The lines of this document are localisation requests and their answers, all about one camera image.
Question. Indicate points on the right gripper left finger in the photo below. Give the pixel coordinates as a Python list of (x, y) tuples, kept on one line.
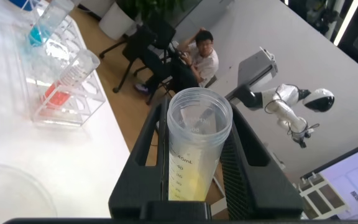
[(135, 186)]

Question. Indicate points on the test tube with red liquid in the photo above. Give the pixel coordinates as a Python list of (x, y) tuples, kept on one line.
[(57, 96)]

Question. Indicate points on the white plant pot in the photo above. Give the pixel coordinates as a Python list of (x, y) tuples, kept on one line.
[(117, 21)]

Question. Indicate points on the black office chair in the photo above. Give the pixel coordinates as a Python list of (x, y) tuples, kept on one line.
[(141, 40)]

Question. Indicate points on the large wall display screen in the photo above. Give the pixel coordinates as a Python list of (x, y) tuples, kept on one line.
[(353, 180)]

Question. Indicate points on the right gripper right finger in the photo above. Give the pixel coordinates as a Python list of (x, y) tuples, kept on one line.
[(259, 193)]

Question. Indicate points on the seated person in white shirt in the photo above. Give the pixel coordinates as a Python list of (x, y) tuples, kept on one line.
[(207, 63)]

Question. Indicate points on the clear acrylic test tube rack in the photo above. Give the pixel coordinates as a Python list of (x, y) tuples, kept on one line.
[(82, 99)]

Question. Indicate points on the white humanoid robot on column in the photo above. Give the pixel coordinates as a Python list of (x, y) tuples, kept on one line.
[(286, 96)]

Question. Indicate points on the test tube with blue liquid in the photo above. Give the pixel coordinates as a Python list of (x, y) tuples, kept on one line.
[(39, 34)]

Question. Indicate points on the test tube with yellow liquid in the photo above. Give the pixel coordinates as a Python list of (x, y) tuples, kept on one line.
[(191, 168)]

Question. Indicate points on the white mini drawer cabinet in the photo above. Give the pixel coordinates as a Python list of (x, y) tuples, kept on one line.
[(322, 196)]

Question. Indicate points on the clear glass beaker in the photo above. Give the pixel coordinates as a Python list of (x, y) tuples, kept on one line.
[(11, 193)]

